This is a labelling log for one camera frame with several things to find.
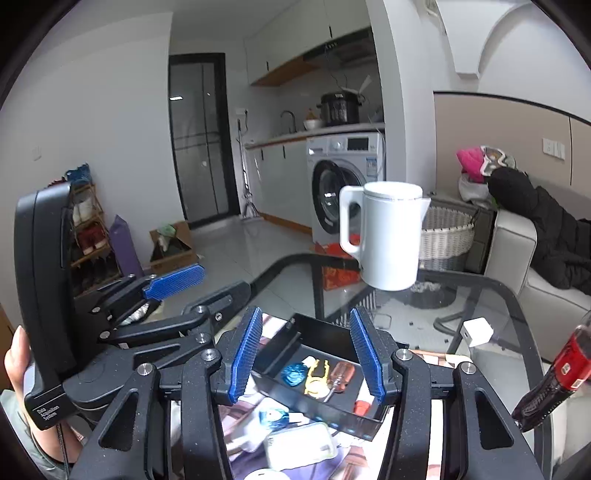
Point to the range hood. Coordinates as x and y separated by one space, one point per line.
341 48

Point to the cola bottle red label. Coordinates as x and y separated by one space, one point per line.
558 369

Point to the black cardboard box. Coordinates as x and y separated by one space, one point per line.
286 337

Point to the black jacket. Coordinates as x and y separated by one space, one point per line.
549 230

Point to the wall switch panel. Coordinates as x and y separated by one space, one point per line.
554 148

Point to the white kitchen cabinets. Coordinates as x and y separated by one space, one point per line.
286 41
281 180

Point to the person's left hand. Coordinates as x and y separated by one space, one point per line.
18 364

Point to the ski goggles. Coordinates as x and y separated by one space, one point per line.
496 159

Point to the white wicker basket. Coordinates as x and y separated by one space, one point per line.
448 240

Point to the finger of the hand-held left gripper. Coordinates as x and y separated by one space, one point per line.
175 281
221 300

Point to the small blue bottle white cap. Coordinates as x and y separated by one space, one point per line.
272 419

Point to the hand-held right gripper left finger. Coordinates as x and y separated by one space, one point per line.
242 355

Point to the yellow plastic tool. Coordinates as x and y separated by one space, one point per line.
316 381

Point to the black-framed glass door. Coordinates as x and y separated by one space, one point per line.
201 138

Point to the pink hat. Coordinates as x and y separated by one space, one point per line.
470 161

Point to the white plastic bag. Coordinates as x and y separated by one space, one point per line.
473 190

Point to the beige sofa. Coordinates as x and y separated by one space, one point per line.
512 249

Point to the white power bank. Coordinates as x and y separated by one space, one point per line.
300 445

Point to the white electric kettle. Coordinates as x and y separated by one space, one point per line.
392 240

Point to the white washing machine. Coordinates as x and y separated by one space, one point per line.
355 157

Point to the white bowl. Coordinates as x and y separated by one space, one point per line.
312 124

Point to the white lower kitchen cabinets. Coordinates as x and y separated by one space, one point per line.
281 180

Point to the brown cardboard box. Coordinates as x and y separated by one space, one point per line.
175 256

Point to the black pressure cooker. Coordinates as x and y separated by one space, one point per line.
339 110

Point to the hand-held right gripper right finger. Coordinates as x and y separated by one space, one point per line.
367 357

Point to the white round lid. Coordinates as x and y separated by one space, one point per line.
268 475

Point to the white upper kitchen cabinets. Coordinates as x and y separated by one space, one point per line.
286 41

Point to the red bag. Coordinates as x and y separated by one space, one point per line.
339 277

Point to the kitchen faucet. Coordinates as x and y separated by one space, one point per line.
288 121

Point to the blue wrapper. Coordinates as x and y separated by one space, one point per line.
294 373

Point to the white charger adapter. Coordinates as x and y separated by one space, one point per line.
475 332

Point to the wooden shoe rack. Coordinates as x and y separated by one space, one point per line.
90 230

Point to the purple rolled mat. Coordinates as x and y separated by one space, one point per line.
125 249

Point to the flat mop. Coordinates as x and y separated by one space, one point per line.
249 207

